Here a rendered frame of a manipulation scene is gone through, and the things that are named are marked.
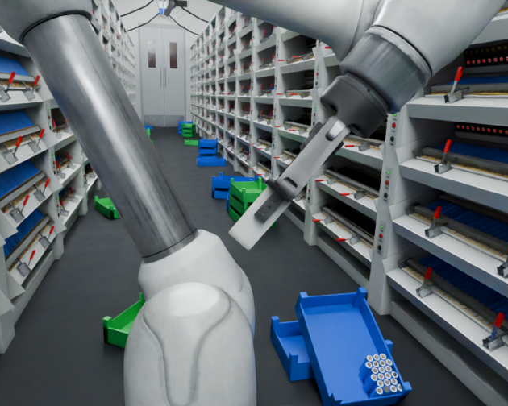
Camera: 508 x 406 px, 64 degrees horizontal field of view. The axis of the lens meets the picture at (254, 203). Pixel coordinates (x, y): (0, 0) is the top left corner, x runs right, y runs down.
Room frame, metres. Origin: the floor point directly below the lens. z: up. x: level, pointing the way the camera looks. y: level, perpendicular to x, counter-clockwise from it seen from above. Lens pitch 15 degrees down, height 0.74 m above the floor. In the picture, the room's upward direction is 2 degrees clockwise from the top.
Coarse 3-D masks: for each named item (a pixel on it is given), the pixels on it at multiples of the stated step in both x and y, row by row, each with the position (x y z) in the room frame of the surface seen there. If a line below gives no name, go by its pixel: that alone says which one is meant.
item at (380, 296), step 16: (448, 64) 1.32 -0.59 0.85; (464, 64) 1.33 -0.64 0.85; (400, 112) 1.31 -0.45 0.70; (400, 128) 1.30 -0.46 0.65; (416, 128) 1.30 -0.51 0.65; (432, 128) 1.31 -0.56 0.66; (448, 128) 1.33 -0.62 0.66; (400, 144) 1.29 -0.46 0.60; (384, 160) 1.37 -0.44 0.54; (384, 176) 1.36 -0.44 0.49; (400, 176) 1.29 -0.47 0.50; (400, 192) 1.29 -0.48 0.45; (416, 192) 1.31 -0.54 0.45; (384, 208) 1.34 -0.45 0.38; (400, 240) 1.30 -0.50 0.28; (384, 256) 1.31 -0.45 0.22; (384, 272) 1.29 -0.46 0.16; (384, 288) 1.29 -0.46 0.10; (384, 304) 1.29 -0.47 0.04
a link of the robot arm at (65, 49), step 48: (0, 0) 0.59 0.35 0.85; (48, 0) 0.60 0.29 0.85; (48, 48) 0.60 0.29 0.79; (96, 48) 0.63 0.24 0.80; (96, 96) 0.60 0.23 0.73; (96, 144) 0.59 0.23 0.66; (144, 144) 0.62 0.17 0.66; (144, 192) 0.59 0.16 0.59; (144, 240) 0.59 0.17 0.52; (192, 240) 0.61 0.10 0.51; (144, 288) 0.58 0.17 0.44; (240, 288) 0.60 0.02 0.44
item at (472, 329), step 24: (384, 264) 1.28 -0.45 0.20; (408, 264) 1.28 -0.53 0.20; (432, 264) 1.22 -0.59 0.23; (408, 288) 1.17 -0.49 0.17; (432, 288) 1.12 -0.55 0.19; (456, 288) 1.07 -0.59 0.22; (480, 288) 1.05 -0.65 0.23; (432, 312) 1.04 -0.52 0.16; (456, 312) 1.01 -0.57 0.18; (480, 312) 0.96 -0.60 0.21; (504, 312) 0.93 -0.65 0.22; (456, 336) 0.95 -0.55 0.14; (480, 336) 0.90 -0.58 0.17; (504, 336) 0.88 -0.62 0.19; (504, 360) 0.81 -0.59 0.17
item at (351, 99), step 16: (336, 80) 0.48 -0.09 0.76; (352, 80) 0.46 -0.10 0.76; (320, 96) 0.49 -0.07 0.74; (336, 96) 0.46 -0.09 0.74; (352, 96) 0.45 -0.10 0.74; (368, 96) 0.45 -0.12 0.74; (336, 112) 0.46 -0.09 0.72; (352, 112) 0.45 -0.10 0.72; (368, 112) 0.45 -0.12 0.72; (384, 112) 0.46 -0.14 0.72; (352, 128) 0.48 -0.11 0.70; (368, 128) 0.46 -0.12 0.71
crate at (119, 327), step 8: (136, 304) 1.22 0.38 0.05; (128, 312) 1.18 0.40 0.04; (136, 312) 1.22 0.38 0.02; (104, 320) 1.07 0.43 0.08; (112, 320) 1.11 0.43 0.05; (120, 320) 1.15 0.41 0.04; (128, 320) 1.18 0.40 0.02; (104, 328) 1.07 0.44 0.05; (112, 328) 1.07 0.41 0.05; (120, 328) 1.14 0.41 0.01; (128, 328) 1.15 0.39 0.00; (104, 336) 1.08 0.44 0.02; (112, 336) 1.06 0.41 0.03; (120, 336) 1.05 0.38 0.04; (112, 344) 1.07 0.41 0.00; (120, 344) 1.05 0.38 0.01
